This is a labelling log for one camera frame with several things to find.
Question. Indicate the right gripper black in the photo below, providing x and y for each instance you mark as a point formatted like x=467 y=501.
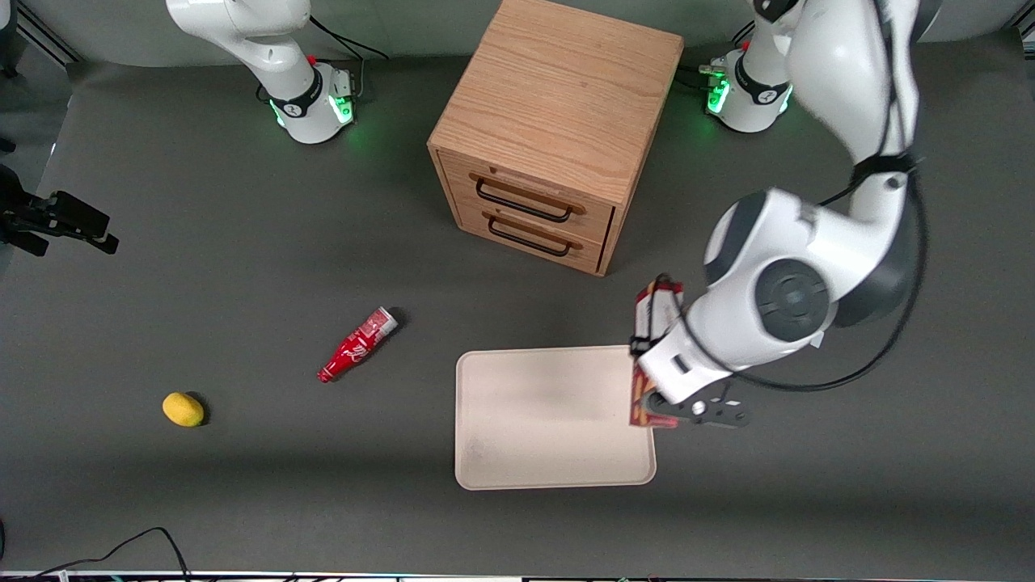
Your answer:
x=23 y=217

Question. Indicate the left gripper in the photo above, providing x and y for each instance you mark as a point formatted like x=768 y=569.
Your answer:
x=640 y=340

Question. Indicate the red cookie box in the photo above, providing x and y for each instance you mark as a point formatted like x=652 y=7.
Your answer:
x=659 y=311

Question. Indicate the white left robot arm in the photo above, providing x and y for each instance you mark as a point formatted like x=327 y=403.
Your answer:
x=808 y=267

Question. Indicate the beige rectangular tray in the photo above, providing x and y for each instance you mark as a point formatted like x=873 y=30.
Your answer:
x=550 y=420

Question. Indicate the wooden drawer front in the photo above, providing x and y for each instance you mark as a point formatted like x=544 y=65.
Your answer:
x=530 y=234
x=530 y=198

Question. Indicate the yellow lemon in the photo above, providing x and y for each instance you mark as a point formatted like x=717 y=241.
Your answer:
x=183 y=409

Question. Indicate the red cola bottle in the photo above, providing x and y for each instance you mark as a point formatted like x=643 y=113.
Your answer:
x=356 y=346

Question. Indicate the wooden drawer cabinet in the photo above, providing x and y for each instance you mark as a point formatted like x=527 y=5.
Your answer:
x=558 y=97

